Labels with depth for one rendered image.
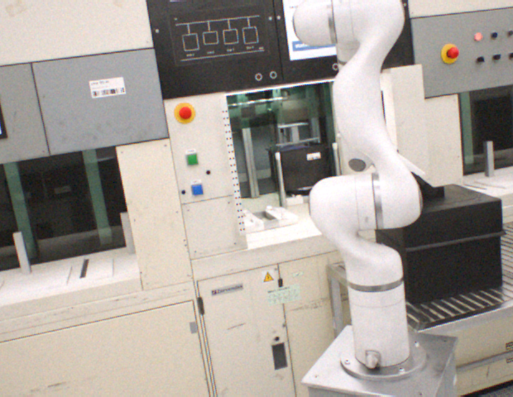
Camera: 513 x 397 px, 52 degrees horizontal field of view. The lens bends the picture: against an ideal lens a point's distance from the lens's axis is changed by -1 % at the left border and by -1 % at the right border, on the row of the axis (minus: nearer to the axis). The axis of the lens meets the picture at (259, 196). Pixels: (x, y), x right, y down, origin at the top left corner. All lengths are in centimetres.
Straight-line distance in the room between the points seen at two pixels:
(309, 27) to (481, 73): 109
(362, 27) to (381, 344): 66
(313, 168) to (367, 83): 130
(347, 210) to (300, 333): 95
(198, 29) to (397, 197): 92
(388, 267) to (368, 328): 14
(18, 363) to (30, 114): 79
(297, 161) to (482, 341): 106
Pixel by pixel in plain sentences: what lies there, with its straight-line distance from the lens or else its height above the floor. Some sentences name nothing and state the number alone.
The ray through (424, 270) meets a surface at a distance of 151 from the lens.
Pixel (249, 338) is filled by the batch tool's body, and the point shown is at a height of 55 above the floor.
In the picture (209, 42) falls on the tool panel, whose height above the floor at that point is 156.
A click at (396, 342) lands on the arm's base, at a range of 119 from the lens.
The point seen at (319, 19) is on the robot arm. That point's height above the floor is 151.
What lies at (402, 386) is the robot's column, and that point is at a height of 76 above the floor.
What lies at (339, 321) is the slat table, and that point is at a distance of 194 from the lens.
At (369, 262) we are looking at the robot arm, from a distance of 111.
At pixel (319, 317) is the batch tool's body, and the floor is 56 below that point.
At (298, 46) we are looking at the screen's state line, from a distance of 180.
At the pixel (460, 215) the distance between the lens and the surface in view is 150.
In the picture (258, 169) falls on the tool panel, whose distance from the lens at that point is 269.
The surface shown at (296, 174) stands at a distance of 235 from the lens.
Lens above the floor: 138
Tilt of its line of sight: 11 degrees down
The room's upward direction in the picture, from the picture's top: 8 degrees counter-clockwise
